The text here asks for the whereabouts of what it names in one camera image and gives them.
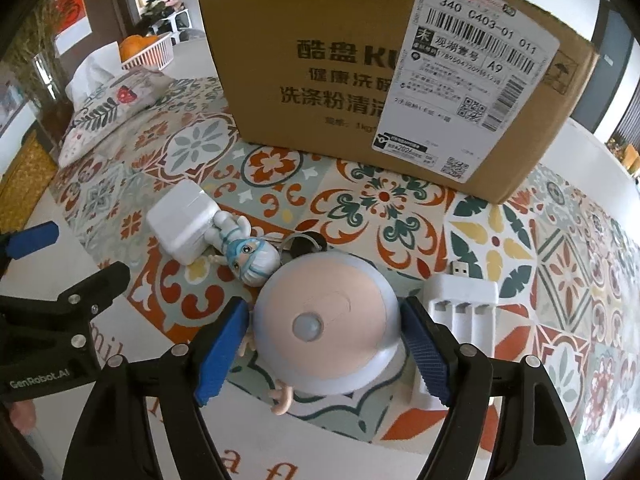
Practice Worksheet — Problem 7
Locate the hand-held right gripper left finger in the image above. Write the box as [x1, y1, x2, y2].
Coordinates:
[62, 296, 251, 480]

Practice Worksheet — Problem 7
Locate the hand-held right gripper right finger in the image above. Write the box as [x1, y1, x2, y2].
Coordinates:
[400, 296, 586, 480]

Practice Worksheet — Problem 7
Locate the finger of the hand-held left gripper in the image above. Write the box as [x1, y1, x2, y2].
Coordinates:
[60, 260, 132, 361]
[0, 221, 60, 261]

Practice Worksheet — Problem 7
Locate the round pink night light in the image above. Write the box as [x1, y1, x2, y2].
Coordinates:
[254, 251, 402, 395]

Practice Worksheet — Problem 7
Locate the brown cardboard box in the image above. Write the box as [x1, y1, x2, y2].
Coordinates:
[196, 0, 600, 205]

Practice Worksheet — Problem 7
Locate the person's left hand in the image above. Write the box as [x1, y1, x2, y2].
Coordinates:
[7, 400, 41, 448]

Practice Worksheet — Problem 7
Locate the yellow woven box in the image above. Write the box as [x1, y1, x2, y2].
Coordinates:
[0, 132, 58, 233]

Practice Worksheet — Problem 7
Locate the white battery charger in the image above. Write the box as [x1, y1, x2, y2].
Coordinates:
[410, 260, 500, 403]

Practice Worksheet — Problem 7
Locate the small white suited figurine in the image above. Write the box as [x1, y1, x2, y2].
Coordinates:
[207, 210, 282, 287]

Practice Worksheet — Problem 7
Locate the white square power adapter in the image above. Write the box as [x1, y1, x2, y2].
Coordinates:
[146, 180, 221, 266]

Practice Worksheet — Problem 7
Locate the colourful patterned table runner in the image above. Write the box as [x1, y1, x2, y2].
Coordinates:
[50, 75, 640, 443]

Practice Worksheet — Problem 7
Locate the leaf print tissue cover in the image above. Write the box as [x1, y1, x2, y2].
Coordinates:
[57, 42, 173, 168]

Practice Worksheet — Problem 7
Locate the vase of dried flowers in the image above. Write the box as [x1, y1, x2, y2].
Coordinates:
[20, 0, 101, 111]

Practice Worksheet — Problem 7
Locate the white fruit basket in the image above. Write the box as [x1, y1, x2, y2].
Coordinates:
[120, 32, 173, 71]

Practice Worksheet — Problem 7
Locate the orange fruit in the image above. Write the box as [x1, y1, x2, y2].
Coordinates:
[120, 35, 158, 61]

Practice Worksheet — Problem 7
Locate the white shoe rack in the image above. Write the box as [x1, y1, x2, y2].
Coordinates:
[142, 0, 193, 46]

